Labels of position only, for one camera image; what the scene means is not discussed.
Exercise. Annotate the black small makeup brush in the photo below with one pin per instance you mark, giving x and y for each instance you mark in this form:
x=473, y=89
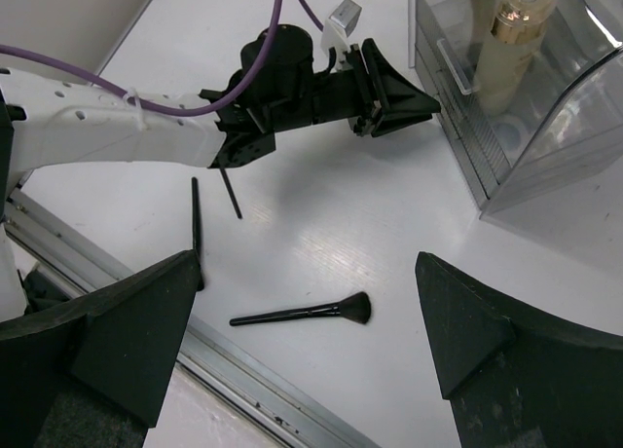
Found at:
x=196, y=220

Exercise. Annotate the aluminium frame rail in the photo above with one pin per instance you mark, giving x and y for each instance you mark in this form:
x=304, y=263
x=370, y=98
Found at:
x=242, y=383

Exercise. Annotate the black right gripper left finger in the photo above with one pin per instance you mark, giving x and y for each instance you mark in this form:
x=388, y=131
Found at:
x=93, y=371

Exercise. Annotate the blue round jar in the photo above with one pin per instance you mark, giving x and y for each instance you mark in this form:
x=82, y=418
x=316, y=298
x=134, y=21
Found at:
x=510, y=132

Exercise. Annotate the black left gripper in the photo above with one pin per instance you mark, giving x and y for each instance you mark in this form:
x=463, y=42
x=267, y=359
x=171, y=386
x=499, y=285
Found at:
x=362, y=87

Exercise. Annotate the black thin makeup brush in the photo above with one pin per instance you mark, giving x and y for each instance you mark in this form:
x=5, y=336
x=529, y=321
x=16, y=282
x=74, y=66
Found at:
x=231, y=193

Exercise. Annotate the clear acrylic makeup organizer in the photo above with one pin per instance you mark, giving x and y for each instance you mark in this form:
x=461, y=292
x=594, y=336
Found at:
x=570, y=98

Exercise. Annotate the cream foundation bottle gold collar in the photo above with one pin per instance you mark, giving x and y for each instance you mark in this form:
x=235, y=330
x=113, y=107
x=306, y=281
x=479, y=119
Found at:
x=512, y=39

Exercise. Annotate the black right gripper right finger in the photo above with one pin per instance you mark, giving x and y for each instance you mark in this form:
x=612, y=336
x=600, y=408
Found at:
x=514, y=375

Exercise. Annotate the black fan makeup brush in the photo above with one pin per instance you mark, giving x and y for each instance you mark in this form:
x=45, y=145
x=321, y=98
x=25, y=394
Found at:
x=356, y=308

